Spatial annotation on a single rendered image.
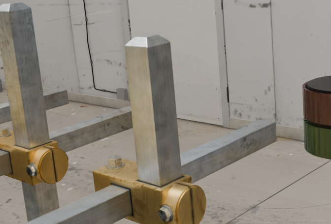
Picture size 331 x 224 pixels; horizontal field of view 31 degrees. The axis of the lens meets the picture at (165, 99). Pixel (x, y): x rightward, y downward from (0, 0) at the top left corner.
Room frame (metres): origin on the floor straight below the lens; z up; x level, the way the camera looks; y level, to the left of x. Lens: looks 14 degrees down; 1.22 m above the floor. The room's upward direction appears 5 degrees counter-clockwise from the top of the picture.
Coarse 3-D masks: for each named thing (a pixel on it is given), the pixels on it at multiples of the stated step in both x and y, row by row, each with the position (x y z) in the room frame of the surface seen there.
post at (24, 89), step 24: (0, 24) 0.80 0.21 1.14; (24, 24) 0.80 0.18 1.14; (0, 48) 0.81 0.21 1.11; (24, 48) 0.79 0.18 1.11; (24, 72) 0.79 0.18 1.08; (24, 96) 0.78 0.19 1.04; (24, 120) 0.78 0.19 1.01; (24, 144) 0.79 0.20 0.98; (24, 192) 0.80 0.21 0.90; (48, 192) 0.80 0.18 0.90
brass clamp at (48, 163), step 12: (12, 132) 0.87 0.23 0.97; (0, 144) 0.82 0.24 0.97; (12, 144) 0.81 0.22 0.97; (48, 144) 0.80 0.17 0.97; (12, 156) 0.80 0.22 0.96; (24, 156) 0.78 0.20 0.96; (36, 156) 0.77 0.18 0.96; (48, 156) 0.77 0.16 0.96; (60, 156) 0.78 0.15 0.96; (12, 168) 0.80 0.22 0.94; (24, 168) 0.78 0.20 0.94; (36, 168) 0.76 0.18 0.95; (48, 168) 0.77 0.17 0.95; (60, 168) 0.78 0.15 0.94; (24, 180) 0.79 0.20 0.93; (36, 180) 0.78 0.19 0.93; (48, 180) 0.77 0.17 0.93
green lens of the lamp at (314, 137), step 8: (304, 120) 0.42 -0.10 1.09; (304, 128) 0.42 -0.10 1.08; (312, 128) 0.41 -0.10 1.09; (320, 128) 0.40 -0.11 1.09; (328, 128) 0.40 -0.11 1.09; (304, 136) 0.42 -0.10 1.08; (312, 136) 0.41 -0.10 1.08; (320, 136) 0.40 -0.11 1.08; (328, 136) 0.40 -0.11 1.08; (304, 144) 0.42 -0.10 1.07; (312, 144) 0.41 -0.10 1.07; (320, 144) 0.40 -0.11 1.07; (328, 144) 0.40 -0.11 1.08; (312, 152) 0.41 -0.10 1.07; (320, 152) 0.40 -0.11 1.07; (328, 152) 0.40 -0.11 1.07
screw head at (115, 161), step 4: (112, 156) 0.68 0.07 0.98; (116, 156) 0.68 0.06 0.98; (120, 156) 0.69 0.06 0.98; (108, 160) 0.68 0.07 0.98; (112, 160) 0.67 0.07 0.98; (116, 160) 0.67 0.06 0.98; (120, 160) 0.68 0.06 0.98; (108, 164) 0.69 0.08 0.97; (112, 164) 0.68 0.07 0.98; (116, 164) 0.67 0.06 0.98; (120, 164) 0.68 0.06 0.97; (124, 164) 0.68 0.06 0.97; (108, 168) 0.68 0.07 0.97; (112, 168) 0.67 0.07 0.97; (116, 168) 0.67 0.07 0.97
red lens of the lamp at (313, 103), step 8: (304, 88) 0.42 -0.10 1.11; (304, 96) 0.42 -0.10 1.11; (312, 96) 0.41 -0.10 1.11; (320, 96) 0.40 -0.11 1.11; (328, 96) 0.40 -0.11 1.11; (304, 104) 0.42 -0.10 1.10; (312, 104) 0.41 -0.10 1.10; (320, 104) 0.40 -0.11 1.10; (328, 104) 0.40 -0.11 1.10; (304, 112) 0.42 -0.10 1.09; (312, 112) 0.41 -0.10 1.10; (320, 112) 0.40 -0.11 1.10; (328, 112) 0.40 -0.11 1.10; (312, 120) 0.41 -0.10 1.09; (320, 120) 0.40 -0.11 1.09; (328, 120) 0.40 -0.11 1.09
